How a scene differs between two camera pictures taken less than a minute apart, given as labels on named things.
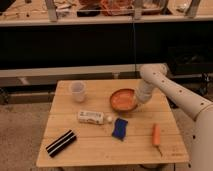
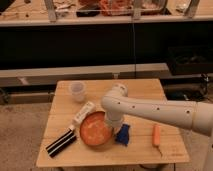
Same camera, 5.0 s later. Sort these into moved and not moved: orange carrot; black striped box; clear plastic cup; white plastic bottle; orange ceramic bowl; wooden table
Moved: orange ceramic bowl; white plastic bottle
Not moved: orange carrot; black striped box; wooden table; clear plastic cup
